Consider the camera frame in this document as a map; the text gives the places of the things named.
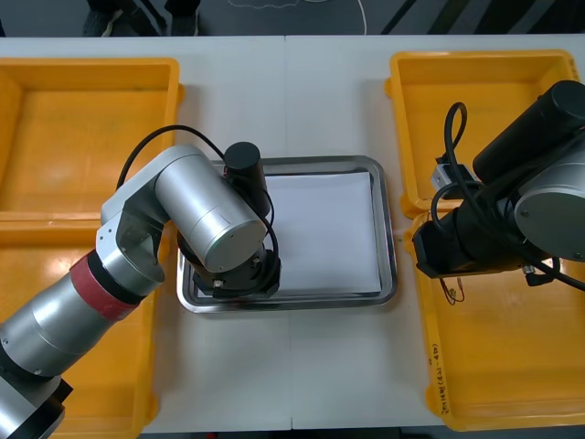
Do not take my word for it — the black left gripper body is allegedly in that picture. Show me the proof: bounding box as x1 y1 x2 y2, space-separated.
190 245 282 301

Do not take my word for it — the black metal stand leg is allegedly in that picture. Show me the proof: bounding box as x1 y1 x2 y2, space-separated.
380 0 420 36

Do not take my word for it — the red and yellow wire harness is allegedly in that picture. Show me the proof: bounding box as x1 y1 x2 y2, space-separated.
440 273 468 306

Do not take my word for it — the steel tray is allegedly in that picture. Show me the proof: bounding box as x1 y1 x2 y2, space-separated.
175 155 398 314

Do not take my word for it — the yellow-orange plastic bin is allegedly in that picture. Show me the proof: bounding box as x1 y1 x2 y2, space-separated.
384 49 585 220
0 57 186 224
0 219 162 434

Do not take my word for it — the person's shoe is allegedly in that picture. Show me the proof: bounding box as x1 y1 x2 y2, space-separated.
162 0 201 37
84 0 129 37

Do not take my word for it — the white paper sheet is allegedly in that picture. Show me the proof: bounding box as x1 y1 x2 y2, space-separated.
194 169 383 298

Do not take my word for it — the yellow-orange bin with handwriting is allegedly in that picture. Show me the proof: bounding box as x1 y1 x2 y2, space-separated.
404 212 585 432

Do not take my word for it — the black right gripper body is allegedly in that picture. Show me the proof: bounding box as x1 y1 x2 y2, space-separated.
412 213 526 281

